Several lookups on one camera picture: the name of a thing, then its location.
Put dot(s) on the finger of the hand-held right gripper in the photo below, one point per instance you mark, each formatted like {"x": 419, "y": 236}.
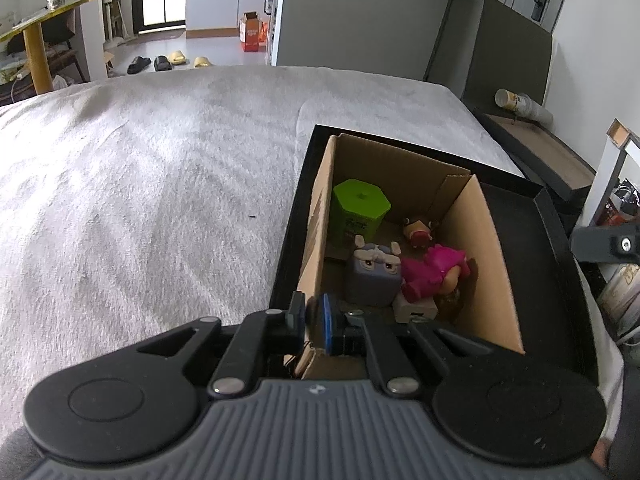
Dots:
{"x": 600, "y": 245}

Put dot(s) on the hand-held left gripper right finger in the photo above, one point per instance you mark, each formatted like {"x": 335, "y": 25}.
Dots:
{"x": 327, "y": 327}

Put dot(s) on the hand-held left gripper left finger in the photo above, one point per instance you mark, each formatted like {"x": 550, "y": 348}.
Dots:
{"x": 298, "y": 316}

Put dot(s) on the grey horned cube toy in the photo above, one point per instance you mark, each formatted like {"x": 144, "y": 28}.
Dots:
{"x": 370, "y": 280}

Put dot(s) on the black shallow tray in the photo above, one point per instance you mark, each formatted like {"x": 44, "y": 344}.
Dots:
{"x": 540, "y": 285}

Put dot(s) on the white small cube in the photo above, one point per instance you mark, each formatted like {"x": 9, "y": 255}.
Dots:
{"x": 415, "y": 310}

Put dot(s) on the brown cardboard box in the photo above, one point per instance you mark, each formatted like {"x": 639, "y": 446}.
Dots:
{"x": 490, "y": 285}

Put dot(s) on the pink doll figure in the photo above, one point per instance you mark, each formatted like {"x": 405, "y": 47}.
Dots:
{"x": 430, "y": 267}

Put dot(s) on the green hexagonal container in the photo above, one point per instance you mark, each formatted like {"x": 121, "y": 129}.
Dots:
{"x": 360, "y": 202}

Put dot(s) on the small brown-haired figurine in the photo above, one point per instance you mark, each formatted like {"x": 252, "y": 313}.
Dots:
{"x": 419, "y": 232}

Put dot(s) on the clear plastic bag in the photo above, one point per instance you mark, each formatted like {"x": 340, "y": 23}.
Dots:
{"x": 622, "y": 295}

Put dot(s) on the black-framed wooden side tray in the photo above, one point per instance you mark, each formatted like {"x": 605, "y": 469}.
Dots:
{"x": 545, "y": 152}

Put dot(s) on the small open cardboard box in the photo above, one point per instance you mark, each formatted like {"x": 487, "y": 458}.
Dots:
{"x": 617, "y": 132}

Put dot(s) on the stack of paper cups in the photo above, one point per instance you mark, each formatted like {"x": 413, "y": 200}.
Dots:
{"x": 522, "y": 105}

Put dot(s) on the dark grey headboard panel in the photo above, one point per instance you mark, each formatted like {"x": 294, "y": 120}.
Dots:
{"x": 510, "y": 55}

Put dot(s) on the beige slipper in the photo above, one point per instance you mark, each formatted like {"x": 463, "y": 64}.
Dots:
{"x": 177, "y": 57}
{"x": 202, "y": 62}

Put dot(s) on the black slipper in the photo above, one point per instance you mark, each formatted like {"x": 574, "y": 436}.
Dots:
{"x": 162, "y": 63}
{"x": 139, "y": 65}

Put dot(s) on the orange cardboard box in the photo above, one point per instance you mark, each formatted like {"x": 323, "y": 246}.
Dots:
{"x": 251, "y": 32}

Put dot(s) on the yellow-legged table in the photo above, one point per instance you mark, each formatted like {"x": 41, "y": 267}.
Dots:
{"x": 37, "y": 55}

